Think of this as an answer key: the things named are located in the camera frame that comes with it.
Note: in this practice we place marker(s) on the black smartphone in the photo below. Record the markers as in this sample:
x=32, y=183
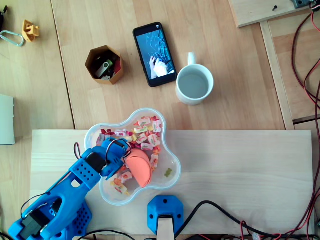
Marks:
x=155, y=55

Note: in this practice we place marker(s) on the blue 3D-printed robot arm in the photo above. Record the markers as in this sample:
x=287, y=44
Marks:
x=65, y=195

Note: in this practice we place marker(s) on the wrapped Dragolo candy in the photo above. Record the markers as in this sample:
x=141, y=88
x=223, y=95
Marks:
x=141, y=130
x=100, y=139
x=147, y=146
x=118, y=187
x=153, y=139
x=141, y=138
x=154, y=160
x=120, y=132
x=143, y=122
x=157, y=125
x=125, y=176

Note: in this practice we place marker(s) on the silver carabiner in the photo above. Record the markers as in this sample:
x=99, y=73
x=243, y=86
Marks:
x=18, y=42

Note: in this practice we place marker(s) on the yellow printed piece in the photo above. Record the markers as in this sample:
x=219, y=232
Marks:
x=30, y=31

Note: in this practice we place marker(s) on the white flat box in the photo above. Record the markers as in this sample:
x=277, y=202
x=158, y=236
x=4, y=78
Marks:
x=6, y=120

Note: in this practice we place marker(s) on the blue post base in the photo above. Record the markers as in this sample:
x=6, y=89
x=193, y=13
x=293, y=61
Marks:
x=165, y=206

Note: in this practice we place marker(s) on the black green USB stick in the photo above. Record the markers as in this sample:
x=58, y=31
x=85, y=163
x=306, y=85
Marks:
x=103, y=68

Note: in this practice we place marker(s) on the light wooden base board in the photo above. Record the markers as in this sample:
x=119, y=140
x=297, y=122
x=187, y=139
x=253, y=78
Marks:
x=237, y=162

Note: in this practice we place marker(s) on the orange half-round block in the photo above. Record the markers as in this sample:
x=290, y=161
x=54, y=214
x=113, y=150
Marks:
x=140, y=167

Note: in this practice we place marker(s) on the green gummy bear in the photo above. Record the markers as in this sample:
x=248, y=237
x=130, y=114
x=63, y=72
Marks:
x=168, y=172

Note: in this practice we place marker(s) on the wooden camera post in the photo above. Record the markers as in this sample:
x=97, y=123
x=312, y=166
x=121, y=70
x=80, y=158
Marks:
x=165, y=227

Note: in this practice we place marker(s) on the white ceramic mug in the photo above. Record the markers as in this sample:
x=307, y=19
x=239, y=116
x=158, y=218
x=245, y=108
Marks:
x=195, y=83

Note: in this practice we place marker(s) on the wooden board with screw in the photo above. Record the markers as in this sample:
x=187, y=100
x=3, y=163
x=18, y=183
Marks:
x=255, y=13

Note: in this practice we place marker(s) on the Haribo Dragolo candy tub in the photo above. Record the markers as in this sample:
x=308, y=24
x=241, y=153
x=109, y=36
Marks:
x=172, y=160

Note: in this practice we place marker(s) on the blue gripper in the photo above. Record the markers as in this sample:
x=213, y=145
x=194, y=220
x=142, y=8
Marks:
x=119, y=151

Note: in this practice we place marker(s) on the black screw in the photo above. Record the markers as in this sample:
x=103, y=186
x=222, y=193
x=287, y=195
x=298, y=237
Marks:
x=275, y=8

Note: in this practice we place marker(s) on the grey metal part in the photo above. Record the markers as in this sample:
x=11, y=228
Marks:
x=300, y=3

